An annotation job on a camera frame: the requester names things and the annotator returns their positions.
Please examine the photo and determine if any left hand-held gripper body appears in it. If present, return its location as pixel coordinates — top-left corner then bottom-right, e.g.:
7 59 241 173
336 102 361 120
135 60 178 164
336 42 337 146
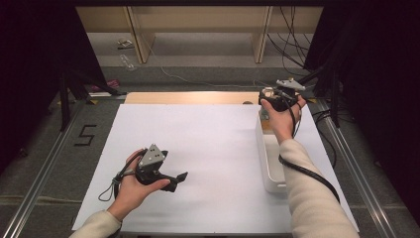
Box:
134 143 169 186

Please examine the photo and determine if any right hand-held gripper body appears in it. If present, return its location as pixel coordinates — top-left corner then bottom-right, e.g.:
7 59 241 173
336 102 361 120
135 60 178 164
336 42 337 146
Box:
258 77 307 113

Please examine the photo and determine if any white plastic bin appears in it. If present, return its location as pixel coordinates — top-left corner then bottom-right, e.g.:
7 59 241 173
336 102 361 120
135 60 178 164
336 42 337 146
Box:
255 112 292 194

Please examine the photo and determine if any person's right hand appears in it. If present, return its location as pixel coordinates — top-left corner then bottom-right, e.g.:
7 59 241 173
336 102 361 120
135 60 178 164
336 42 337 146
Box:
261 94 308 146

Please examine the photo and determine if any person's left hand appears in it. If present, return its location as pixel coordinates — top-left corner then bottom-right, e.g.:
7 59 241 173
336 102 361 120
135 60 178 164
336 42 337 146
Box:
106 148 171 222

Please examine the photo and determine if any white table mat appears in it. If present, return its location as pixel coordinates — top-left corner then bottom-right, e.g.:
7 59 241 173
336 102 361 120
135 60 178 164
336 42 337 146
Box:
71 103 361 234

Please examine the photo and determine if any black metal stand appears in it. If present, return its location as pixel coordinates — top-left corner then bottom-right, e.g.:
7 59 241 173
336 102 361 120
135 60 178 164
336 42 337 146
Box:
296 63 342 129
58 63 128 132

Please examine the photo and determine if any light wooden table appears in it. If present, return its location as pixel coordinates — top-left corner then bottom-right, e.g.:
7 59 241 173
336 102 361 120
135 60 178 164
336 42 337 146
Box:
124 91 265 106

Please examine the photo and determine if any pink floor item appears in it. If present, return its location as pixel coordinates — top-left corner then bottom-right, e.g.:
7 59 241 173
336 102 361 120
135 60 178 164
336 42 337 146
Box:
91 78 120 93

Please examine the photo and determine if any black curtain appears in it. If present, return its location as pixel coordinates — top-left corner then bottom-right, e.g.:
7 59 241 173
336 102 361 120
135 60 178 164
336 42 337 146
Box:
302 0 420 219
0 0 111 173

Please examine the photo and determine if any clear plastic piece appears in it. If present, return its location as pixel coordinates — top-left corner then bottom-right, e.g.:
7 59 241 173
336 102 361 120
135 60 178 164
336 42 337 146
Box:
119 54 137 72

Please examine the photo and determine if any light wooden shelf unit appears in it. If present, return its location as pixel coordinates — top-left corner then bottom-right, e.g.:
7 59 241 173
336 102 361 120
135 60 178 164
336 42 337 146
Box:
75 5 324 64

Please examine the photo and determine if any small grey floor clutter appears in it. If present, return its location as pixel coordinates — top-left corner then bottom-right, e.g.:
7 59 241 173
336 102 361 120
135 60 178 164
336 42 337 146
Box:
116 38 135 51

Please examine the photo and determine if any left hand-held gripper cable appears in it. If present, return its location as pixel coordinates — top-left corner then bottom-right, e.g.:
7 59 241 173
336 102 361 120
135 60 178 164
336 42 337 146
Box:
97 149 149 203

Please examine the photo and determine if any hand-held gripper cable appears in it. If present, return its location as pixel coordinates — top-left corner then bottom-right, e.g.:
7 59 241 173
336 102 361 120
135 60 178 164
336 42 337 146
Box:
277 93 342 204
97 149 149 203

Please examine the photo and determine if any black floor cable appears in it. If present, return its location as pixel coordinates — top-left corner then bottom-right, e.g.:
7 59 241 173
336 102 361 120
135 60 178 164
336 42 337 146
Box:
311 108 339 170

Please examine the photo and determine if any bundle of black cables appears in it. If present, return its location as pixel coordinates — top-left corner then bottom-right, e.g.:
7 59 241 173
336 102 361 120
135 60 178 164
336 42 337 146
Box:
266 5 315 77

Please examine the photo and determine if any right hand-held gripper cable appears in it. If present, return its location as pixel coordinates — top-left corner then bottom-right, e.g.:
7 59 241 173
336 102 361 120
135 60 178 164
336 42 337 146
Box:
277 93 342 204

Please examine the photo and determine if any aluminium floor rail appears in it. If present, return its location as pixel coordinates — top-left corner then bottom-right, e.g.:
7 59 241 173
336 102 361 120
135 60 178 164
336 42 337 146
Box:
316 98 399 238
0 98 87 238

